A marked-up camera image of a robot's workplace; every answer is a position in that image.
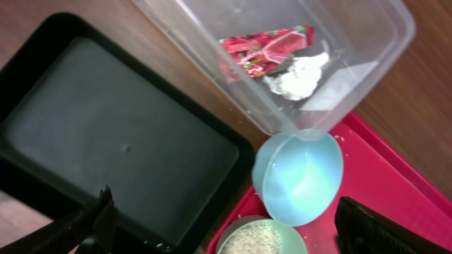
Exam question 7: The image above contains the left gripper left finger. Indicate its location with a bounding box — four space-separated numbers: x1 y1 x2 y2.
1 187 118 254

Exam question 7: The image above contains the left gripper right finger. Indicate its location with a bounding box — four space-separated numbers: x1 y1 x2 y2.
334 196 451 254

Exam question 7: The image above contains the light blue bowl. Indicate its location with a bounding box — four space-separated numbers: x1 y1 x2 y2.
251 134 344 226

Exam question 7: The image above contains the green bowl with rice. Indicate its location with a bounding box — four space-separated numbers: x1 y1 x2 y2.
215 215 308 254

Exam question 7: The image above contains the white napkin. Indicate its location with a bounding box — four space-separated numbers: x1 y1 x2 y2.
263 52 329 101

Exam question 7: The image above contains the red snack wrapper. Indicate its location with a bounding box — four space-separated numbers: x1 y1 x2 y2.
219 25 314 78

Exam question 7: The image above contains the red serving tray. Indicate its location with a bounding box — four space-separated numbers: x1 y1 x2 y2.
206 113 451 254

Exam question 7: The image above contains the black plastic tray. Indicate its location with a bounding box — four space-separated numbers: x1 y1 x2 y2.
1 13 255 253

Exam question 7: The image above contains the clear plastic bin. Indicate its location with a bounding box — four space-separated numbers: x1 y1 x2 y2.
137 0 416 140

